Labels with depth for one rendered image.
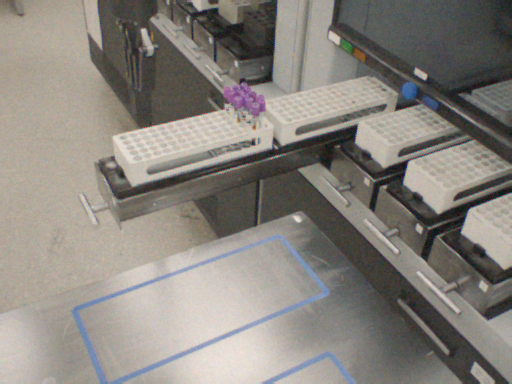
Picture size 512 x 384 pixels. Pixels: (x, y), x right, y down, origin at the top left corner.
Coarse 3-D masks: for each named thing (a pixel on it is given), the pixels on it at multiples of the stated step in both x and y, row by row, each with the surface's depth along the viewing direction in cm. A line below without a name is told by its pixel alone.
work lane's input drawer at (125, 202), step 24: (288, 144) 121; (312, 144) 124; (336, 144) 126; (96, 168) 114; (120, 168) 110; (216, 168) 114; (240, 168) 116; (264, 168) 119; (288, 168) 123; (120, 192) 106; (144, 192) 108; (168, 192) 110; (192, 192) 113; (216, 192) 116; (120, 216) 107
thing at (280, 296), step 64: (192, 256) 93; (256, 256) 94; (320, 256) 95; (0, 320) 82; (64, 320) 82; (128, 320) 83; (192, 320) 84; (256, 320) 84; (320, 320) 85; (384, 320) 85
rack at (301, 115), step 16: (352, 80) 134; (368, 80) 136; (288, 96) 127; (304, 96) 127; (320, 96) 128; (336, 96) 129; (352, 96) 128; (368, 96) 128; (384, 96) 130; (272, 112) 121; (288, 112) 122; (304, 112) 122; (320, 112) 123; (336, 112) 123; (352, 112) 133; (368, 112) 130; (384, 112) 131; (288, 128) 119; (304, 128) 127; (320, 128) 128; (336, 128) 126
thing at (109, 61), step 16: (112, 16) 243; (112, 32) 250; (96, 48) 282; (112, 48) 257; (96, 64) 291; (112, 64) 265; (112, 80) 272; (128, 80) 248; (128, 96) 255; (128, 112) 262; (144, 128) 246
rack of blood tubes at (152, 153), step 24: (192, 120) 117; (216, 120) 118; (120, 144) 109; (144, 144) 110; (168, 144) 110; (192, 144) 111; (216, 144) 112; (240, 144) 118; (264, 144) 118; (144, 168) 106; (168, 168) 113; (192, 168) 112
